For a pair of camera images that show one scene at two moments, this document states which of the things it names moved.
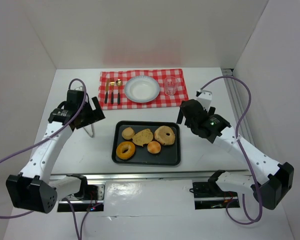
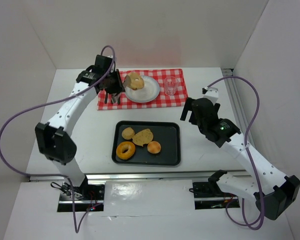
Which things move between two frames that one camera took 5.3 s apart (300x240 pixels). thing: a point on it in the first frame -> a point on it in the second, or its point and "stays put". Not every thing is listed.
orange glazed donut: [123, 146] stays put
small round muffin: [128, 133] stays put
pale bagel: [160, 134] -> [137, 81]
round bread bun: [154, 147] stays put
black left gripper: [90, 115] -> [113, 88]
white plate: [142, 89] stays put
